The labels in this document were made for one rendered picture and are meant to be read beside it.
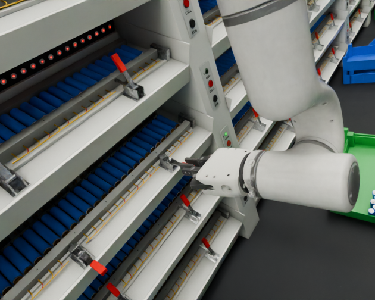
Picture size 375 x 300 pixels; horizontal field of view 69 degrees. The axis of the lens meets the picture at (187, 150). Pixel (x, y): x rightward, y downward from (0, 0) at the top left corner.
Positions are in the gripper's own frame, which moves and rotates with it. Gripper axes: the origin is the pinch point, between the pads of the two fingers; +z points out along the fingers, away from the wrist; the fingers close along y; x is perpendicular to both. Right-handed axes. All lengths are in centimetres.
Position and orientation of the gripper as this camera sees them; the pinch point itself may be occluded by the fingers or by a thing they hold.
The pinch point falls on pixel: (191, 166)
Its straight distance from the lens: 60.4
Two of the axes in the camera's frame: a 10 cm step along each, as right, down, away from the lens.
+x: -4.2, -7.9, -4.5
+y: 5.7, -6.2, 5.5
